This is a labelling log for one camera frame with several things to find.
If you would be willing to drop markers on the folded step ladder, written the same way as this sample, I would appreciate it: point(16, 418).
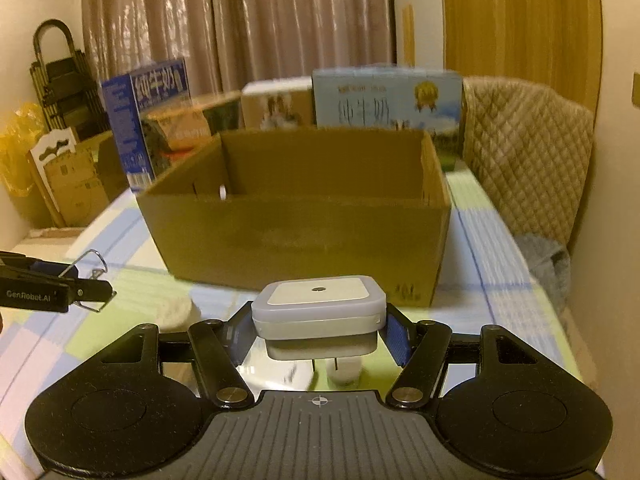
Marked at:
point(60, 85)

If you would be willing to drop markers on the white plug adapter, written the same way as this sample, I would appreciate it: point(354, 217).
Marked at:
point(172, 312)

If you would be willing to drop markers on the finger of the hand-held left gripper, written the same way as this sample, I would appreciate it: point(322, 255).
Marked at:
point(45, 267)

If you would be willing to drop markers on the yellow plastic bag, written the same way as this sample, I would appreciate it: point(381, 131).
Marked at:
point(17, 150)

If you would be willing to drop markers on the checkered tablecloth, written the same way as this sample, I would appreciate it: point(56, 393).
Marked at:
point(500, 270)

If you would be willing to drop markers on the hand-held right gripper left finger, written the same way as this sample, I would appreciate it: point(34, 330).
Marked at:
point(236, 332)

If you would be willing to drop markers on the black binder clip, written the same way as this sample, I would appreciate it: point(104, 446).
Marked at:
point(95, 290)

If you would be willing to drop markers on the grey fluffy cloth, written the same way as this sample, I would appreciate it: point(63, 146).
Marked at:
point(545, 265)

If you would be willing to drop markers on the white square night light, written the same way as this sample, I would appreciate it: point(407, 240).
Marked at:
point(320, 310)

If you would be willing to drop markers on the pinkish brown curtain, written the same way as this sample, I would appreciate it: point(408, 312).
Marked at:
point(240, 20)

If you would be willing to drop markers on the white photo print carton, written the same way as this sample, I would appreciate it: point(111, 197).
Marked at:
point(275, 105)

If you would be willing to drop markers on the brown printed carton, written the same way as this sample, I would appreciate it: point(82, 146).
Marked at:
point(180, 127)

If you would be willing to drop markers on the small white round object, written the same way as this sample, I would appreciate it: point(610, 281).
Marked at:
point(344, 372)

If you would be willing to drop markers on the light blue milk carton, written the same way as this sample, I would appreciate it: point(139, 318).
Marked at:
point(370, 100)

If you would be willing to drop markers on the brown cardboard box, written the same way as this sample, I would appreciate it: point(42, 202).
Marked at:
point(300, 240)

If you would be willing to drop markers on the wooden door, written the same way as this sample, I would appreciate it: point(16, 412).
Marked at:
point(520, 25)

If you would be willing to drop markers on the flattened cardboard boxes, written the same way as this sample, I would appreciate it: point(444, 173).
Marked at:
point(70, 185)

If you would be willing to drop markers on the dark blue milk carton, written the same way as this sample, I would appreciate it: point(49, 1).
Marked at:
point(125, 125)

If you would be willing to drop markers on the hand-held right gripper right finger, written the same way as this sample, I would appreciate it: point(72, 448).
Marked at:
point(397, 337)

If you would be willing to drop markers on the beige quilted chair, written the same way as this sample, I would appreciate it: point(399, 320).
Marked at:
point(530, 160)

